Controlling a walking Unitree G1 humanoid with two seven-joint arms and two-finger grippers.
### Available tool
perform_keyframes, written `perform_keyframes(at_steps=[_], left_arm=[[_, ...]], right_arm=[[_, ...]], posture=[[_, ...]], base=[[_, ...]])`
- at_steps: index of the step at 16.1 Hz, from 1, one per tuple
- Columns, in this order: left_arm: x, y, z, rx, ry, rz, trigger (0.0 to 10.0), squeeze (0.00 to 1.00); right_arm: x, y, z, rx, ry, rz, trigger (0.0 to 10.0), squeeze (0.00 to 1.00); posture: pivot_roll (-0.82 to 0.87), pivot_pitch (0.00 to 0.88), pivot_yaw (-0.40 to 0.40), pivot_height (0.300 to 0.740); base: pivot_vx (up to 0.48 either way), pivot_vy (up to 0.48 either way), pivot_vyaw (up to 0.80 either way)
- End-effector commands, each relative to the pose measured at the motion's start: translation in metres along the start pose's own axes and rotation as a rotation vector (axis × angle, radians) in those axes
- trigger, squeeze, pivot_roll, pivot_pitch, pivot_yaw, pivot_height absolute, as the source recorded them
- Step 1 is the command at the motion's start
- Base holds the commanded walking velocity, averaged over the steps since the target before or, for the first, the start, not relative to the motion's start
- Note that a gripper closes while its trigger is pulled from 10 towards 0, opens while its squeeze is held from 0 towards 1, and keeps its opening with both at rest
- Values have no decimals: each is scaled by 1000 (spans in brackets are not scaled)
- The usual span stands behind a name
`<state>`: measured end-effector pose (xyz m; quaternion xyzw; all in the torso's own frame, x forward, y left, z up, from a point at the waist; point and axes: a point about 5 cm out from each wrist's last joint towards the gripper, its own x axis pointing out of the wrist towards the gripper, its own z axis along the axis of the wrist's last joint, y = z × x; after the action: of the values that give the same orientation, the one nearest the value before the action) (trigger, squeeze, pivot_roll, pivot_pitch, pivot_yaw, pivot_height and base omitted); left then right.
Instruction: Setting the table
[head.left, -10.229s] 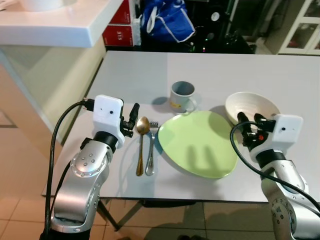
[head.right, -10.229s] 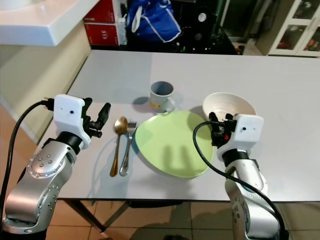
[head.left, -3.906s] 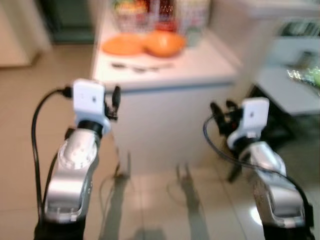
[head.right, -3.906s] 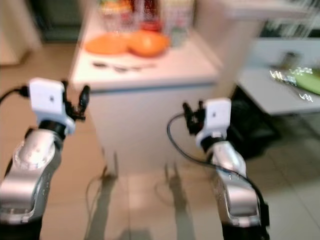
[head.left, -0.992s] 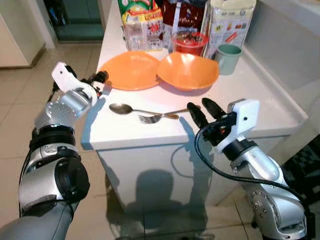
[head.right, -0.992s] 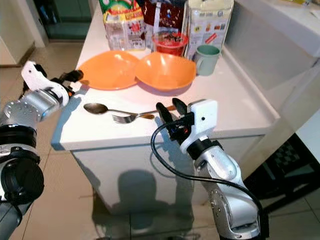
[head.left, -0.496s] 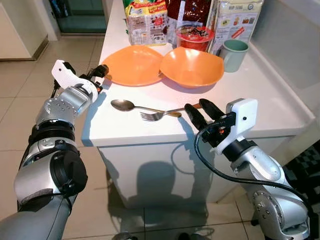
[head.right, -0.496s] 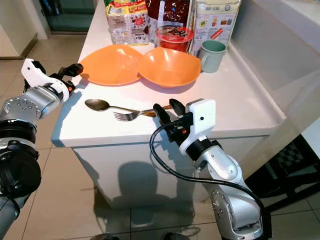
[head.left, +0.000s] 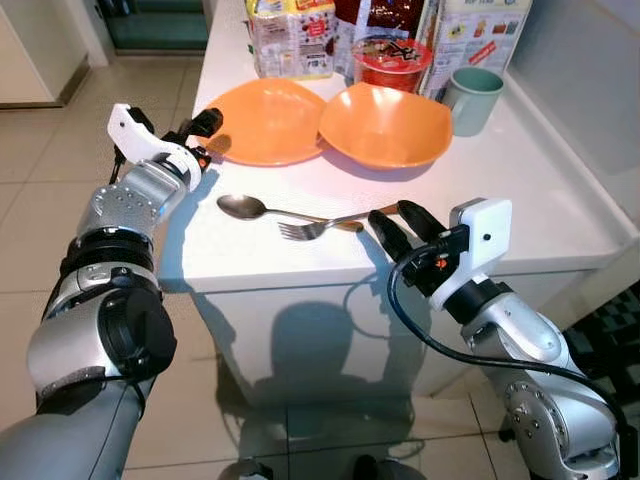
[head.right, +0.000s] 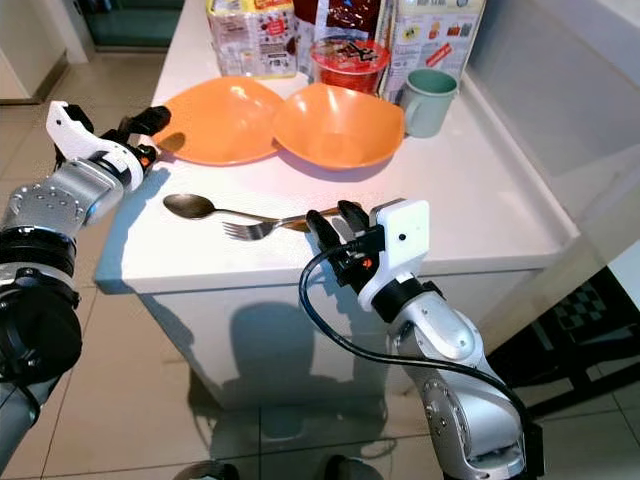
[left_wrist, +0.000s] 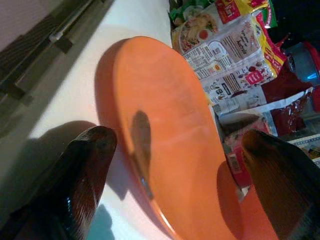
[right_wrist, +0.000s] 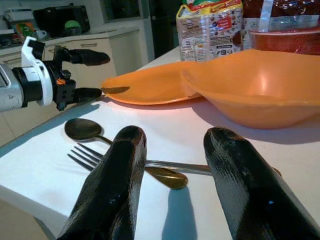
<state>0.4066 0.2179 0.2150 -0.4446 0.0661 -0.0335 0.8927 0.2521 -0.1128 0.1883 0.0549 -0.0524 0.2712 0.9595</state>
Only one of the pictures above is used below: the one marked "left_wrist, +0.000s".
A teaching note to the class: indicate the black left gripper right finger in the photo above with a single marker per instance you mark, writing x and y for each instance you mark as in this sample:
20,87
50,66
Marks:
282,180

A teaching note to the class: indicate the green white noodle packet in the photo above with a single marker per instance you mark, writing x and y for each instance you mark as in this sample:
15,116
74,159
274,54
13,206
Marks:
197,22

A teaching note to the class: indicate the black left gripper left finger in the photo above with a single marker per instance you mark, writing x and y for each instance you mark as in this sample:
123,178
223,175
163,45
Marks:
82,180

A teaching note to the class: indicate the clear container with red lid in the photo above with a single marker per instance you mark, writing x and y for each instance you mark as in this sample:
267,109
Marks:
303,62

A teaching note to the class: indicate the yellow red snack packet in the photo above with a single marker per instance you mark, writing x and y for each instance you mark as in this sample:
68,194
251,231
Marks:
271,55

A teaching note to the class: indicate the white printed oats packet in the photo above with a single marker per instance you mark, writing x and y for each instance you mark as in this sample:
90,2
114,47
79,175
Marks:
225,57

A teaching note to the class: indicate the red packet with barcode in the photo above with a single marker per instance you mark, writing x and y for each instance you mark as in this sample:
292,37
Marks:
236,160

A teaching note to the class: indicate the orange plate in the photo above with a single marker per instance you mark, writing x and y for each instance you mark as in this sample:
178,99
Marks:
172,130

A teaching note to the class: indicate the dark wooden cabinet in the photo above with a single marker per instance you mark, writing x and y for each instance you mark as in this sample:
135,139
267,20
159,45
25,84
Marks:
27,50

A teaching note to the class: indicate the white pink food packet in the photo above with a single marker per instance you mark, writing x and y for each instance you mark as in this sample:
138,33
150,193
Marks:
250,122

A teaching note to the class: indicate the dark red chili packet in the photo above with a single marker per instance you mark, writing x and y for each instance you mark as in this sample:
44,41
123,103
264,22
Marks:
287,100

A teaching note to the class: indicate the patterned blue white box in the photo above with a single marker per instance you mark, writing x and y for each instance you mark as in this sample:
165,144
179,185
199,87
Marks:
308,147

